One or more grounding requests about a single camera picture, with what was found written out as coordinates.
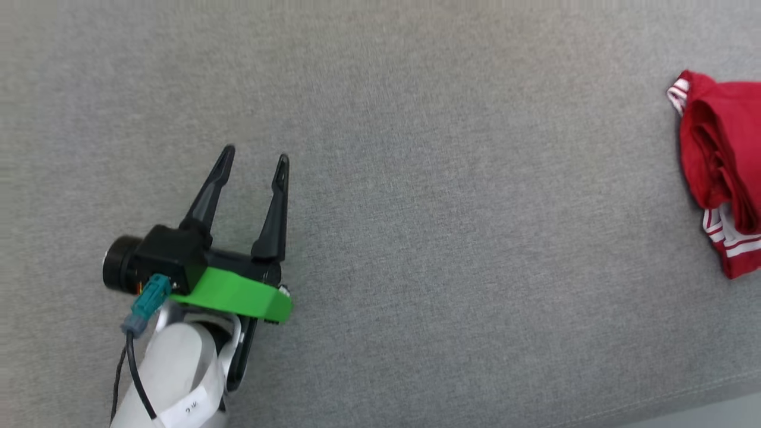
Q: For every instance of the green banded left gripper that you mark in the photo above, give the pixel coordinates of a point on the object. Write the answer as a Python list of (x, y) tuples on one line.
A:
[(238, 294)]

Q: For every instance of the red shirt with white sleeves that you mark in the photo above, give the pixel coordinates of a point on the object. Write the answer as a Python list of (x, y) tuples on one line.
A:
[(722, 154)]

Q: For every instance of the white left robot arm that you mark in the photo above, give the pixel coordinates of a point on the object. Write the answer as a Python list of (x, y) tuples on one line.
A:
[(178, 368)]

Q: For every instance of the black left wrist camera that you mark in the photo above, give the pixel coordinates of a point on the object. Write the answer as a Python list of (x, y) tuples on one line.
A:
[(160, 255)]

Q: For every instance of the teal left camera connector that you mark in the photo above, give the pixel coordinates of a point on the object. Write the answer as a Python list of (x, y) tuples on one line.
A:
[(148, 303)]

